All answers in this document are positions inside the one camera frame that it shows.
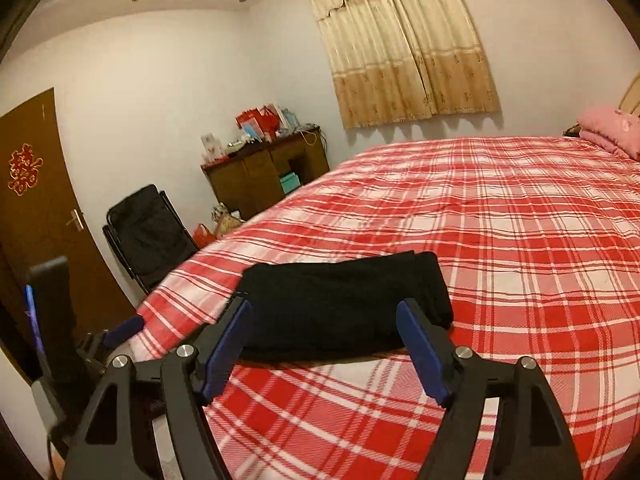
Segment white greeting card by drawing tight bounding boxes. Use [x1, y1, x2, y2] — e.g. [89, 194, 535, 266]
[200, 132, 223, 161]

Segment red paper door decoration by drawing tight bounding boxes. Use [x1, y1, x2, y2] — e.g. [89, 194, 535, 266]
[7, 144, 43, 196]

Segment cream wooden headboard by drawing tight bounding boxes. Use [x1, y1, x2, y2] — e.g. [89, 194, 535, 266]
[619, 72, 640, 111]

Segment floral bag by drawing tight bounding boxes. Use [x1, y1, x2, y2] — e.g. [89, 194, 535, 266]
[211, 203, 246, 236]

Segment black folding chair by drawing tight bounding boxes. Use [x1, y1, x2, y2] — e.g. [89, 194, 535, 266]
[102, 184, 201, 295]

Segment black pants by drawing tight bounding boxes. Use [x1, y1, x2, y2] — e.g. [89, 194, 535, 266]
[235, 251, 454, 363]

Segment beige patterned window curtain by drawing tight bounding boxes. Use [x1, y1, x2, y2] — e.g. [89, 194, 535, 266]
[302, 0, 502, 131]

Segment small red bag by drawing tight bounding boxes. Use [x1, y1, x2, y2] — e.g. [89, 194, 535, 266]
[192, 223, 217, 249]

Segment brown wooden door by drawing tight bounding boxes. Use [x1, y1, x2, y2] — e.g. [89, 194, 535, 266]
[0, 87, 138, 361]

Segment red gift bag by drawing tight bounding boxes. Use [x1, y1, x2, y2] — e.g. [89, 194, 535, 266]
[235, 105, 281, 143]

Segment brown wooden desk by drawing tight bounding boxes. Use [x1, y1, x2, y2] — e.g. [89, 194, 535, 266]
[200, 127, 331, 221]

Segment bed with red plaid sheet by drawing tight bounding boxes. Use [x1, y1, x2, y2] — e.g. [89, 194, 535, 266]
[127, 135, 640, 480]

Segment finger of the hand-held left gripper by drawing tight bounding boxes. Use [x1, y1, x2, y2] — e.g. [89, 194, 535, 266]
[106, 314, 146, 348]

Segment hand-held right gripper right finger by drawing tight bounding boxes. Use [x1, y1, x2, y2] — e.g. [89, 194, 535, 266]
[396, 298, 583, 480]

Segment pink folded pillow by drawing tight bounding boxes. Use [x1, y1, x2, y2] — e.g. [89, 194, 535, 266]
[576, 106, 640, 162]

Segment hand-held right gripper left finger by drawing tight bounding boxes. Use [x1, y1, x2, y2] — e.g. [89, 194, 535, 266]
[62, 300, 253, 480]

